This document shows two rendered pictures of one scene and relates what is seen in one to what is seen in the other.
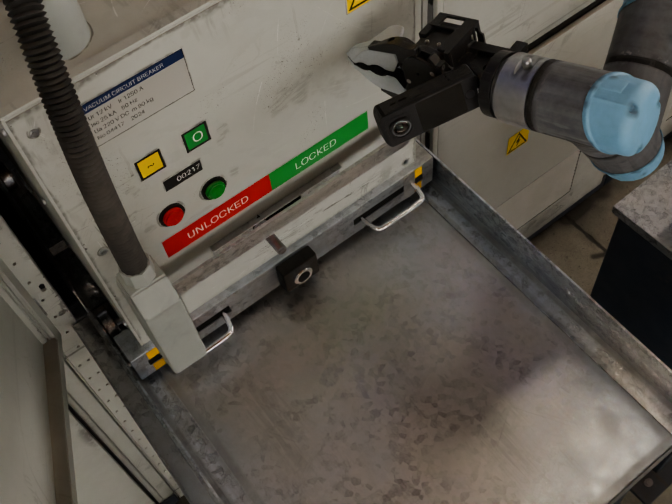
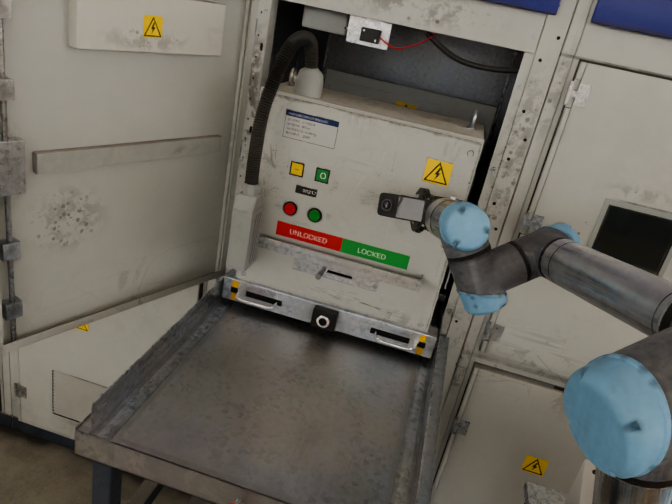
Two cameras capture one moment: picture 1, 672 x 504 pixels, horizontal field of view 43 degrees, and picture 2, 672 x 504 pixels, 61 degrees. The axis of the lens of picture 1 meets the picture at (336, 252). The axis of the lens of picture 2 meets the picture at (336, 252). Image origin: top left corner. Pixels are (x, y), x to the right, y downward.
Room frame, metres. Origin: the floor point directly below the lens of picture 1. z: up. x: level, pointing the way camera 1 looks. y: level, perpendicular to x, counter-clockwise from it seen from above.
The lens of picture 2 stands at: (-0.29, -0.70, 1.60)
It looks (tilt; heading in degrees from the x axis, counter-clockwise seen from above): 24 degrees down; 39
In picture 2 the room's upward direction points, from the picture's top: 12 degrees clockwise
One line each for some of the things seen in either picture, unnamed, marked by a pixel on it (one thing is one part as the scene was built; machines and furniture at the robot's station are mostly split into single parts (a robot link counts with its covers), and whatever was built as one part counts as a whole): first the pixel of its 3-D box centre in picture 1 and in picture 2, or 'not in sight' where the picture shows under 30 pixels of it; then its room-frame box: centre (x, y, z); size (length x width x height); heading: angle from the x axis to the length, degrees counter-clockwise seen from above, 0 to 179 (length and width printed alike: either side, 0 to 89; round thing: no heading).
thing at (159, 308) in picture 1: (159, 310); (246, 229); (0.50, 0.22, 1.09); 0.08 x 0.05 x 0.17; 30
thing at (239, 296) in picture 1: (283, 253); (327, 312); (0.68, 0.08, 0.90); 0.54 x 0.05 x 0.06; 120
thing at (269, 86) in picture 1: (264, 152); (346, 220); (0.66, 0.07, 1.15); 0.48 x 0.01 x 0.48; 120
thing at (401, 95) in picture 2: not in sight; (403, 115); (1.32, 0.45, 1.28); 0.58 x 0.02 x 0.19; 120
